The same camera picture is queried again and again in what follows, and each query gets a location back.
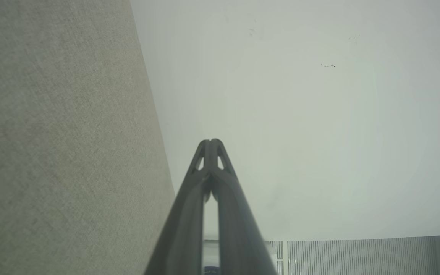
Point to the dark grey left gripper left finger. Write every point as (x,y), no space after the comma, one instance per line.
(183,229)

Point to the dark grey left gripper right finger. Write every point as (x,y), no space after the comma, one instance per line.
(239,236)

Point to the white slatted panel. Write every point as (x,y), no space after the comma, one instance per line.
(357,258)

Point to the grey fabric sofa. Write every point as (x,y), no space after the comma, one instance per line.
(59,137)

